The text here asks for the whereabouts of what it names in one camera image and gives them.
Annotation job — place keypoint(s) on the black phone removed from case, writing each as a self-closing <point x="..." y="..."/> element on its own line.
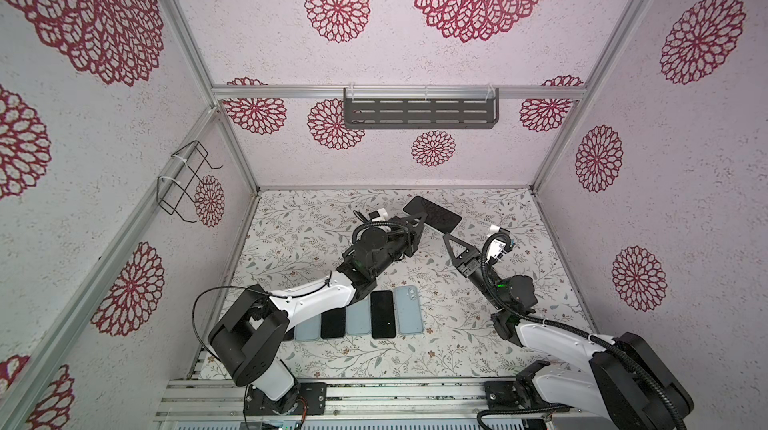
<point x="289" y="335"/>

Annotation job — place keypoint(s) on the black wire wall basket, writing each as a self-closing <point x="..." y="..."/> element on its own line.
<point x="194" y="193"/>

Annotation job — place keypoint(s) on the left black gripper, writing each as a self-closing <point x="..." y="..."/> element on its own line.
<point x="413" y="231"/>

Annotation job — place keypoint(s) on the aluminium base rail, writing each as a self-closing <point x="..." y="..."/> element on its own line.
<point x="332" y="400"/>

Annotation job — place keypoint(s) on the black smartphone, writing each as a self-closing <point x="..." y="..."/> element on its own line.
<point x="437" y="216"/>

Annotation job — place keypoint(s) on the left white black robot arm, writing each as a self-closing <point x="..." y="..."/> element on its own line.
<point x="247" y="338"/>

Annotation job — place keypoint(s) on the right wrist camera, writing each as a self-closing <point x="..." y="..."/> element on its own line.
<point x="501" y="243"/>

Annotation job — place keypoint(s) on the light blue phone case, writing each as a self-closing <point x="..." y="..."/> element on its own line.
<point x="358" y="318"/>
<point x="309" y="330"/>
<point x="408" y="312"/>

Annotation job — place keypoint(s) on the grey slotted wall shelf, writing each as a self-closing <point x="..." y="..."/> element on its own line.
<point x="396" y="112"/>

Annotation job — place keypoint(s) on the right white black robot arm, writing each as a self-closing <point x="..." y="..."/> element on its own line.
<point x="621" y="379"/>

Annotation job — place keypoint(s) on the black phone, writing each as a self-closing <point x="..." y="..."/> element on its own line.
<point x="383" y="320"/>
<point x="333" y="324"/>

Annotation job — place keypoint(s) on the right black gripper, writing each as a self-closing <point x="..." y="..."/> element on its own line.
<point x="471" y="266"/>

